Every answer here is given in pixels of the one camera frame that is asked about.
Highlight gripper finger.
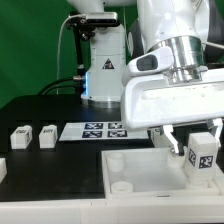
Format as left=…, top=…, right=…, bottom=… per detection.
left=161, top=125, right=185, bottom=156
left=207, top=118, right=223, bottom=146

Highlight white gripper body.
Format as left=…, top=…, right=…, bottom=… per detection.
left=121, top=68, right=224, bottom=130

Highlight white square tabletop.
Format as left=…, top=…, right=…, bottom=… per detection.
left=101, top=148, right=224, bottom=199

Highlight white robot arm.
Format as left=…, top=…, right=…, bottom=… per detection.
left=68, top=0, right=224, bottom=155

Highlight white sheet with tags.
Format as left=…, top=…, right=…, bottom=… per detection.
left=59, top=121, right=148, bottom=141

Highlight white left fence piece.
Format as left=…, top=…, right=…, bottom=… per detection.
left=0, top=158, right=7, bottom=183

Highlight black camera stand pole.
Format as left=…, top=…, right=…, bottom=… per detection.
left=73, top=25, right=85, bottom=87

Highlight white front rail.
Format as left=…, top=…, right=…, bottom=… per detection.
left=0, top=196, right=224, bottom=224

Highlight black base cables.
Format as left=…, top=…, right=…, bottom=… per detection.
left=37, top=77, right=86, bottom=96

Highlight black camera on stand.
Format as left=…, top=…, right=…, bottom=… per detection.
left=66, top=12, right=120, bottom=27

